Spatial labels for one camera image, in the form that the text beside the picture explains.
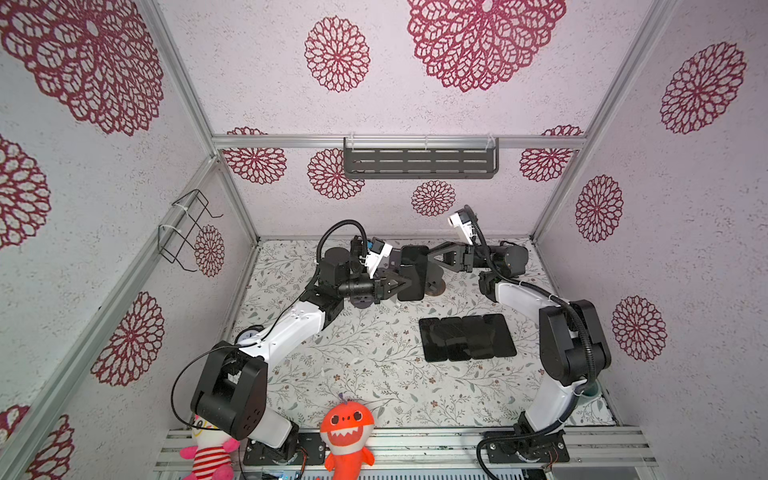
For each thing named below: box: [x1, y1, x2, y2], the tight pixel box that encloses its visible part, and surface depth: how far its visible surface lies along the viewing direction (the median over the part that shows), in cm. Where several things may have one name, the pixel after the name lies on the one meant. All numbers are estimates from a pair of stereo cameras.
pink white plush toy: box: [180, 414, 241, 480], surface depth 69 cm
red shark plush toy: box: [320, 401, 375, 480], surface depth 70 cm
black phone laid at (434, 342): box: [419, 317, 449, 363], surface depth 92 cm
